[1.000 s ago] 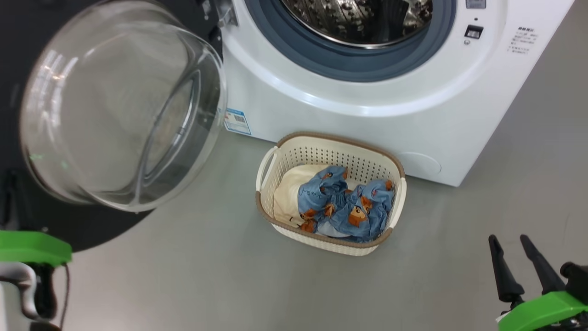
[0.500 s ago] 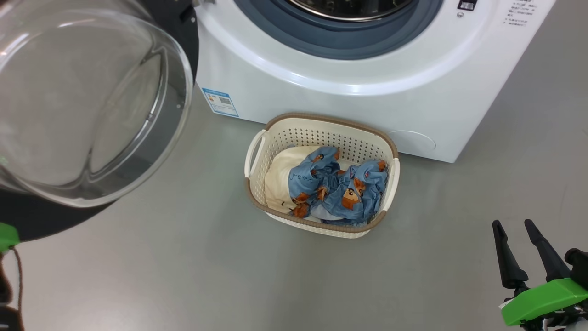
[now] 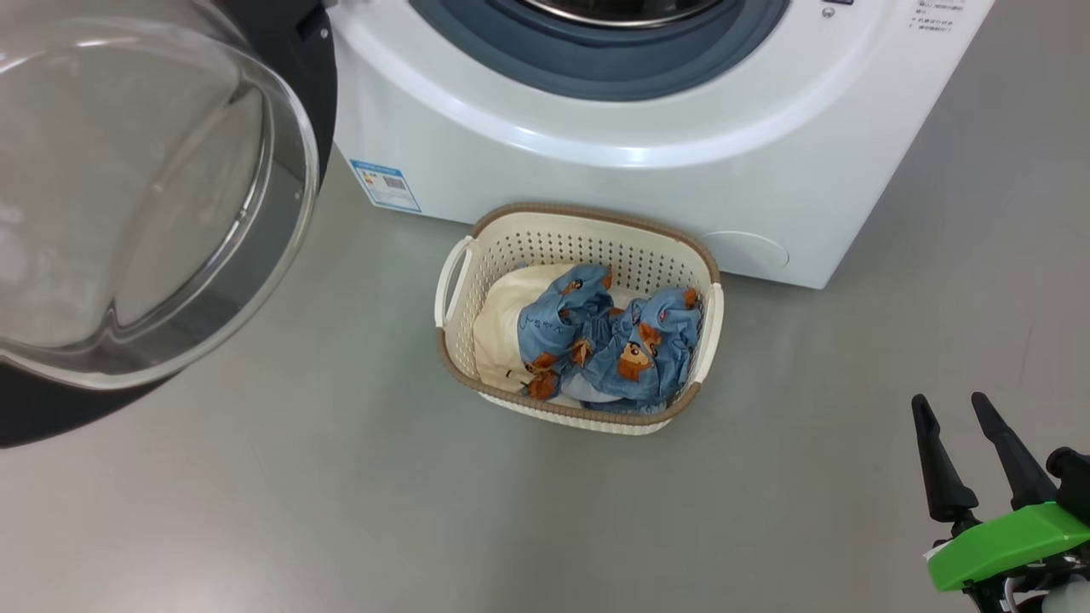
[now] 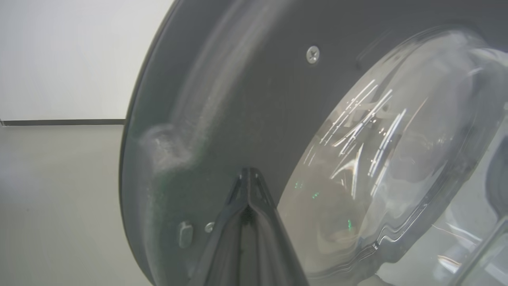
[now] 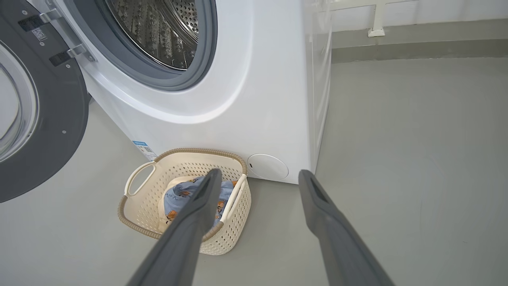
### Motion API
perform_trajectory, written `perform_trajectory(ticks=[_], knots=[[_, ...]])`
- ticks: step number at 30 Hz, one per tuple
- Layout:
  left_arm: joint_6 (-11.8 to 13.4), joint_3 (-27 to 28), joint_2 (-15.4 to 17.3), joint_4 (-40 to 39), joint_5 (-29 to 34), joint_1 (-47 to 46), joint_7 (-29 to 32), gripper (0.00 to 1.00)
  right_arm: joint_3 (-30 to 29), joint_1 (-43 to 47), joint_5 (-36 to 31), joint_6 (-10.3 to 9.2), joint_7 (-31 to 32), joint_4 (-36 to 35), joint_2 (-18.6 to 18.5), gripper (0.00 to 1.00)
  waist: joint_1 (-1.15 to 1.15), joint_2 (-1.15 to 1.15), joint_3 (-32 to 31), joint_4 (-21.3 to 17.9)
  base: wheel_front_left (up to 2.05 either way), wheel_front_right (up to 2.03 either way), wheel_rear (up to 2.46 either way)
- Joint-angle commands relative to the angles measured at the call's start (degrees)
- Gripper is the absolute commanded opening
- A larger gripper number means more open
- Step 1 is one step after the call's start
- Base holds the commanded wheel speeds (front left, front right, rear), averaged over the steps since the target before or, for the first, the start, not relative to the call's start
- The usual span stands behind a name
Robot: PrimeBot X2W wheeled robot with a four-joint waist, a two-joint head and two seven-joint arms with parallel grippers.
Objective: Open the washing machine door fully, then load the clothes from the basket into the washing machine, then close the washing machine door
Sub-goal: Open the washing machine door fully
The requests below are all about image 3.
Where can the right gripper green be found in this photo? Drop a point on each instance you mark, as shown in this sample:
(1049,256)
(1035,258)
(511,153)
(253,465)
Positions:
(1013,545)

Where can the blue bear print garment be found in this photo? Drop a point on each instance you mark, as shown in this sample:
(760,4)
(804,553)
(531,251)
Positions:
(647,358)

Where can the cream plain garment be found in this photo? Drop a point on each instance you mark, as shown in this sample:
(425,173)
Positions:
(498,332)

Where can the round black glass washer door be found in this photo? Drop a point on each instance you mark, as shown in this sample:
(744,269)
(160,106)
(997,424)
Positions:
(128,213)

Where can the white front-load washing machine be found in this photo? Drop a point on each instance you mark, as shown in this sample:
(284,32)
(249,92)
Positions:
(596,179)

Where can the grey rubber door gasket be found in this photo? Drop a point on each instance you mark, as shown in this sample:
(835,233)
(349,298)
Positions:
(596,68)

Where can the stainless steel washer drum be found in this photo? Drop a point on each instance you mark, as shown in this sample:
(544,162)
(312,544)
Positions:
(622,8)

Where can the printed text notice label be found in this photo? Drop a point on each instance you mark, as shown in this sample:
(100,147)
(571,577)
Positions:
(937,15)

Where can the cream plastic laundry basket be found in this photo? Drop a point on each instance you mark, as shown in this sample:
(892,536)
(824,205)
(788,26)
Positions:
(588,234)

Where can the blue energy label sticker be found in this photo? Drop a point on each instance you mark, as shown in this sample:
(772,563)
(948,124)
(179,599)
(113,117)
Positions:
(386,186)

